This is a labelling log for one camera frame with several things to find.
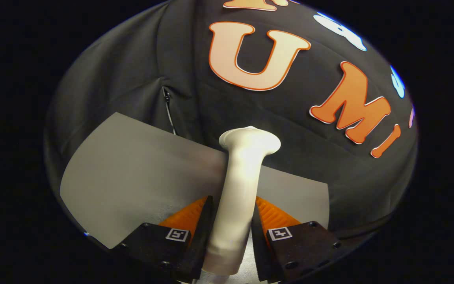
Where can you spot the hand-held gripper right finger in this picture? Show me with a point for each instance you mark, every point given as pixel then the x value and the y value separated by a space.
pixel 259 244

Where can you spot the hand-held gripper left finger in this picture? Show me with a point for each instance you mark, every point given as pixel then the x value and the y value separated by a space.
pixel 203 236

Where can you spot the white garment steamer head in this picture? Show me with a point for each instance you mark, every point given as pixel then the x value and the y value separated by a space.
pixel 239 189

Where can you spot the grey top drawer cabinet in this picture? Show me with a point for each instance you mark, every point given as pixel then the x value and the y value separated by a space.
pixel 124 177

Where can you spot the black backdrop cloth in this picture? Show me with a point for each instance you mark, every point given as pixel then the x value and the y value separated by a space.
pixel 132 71

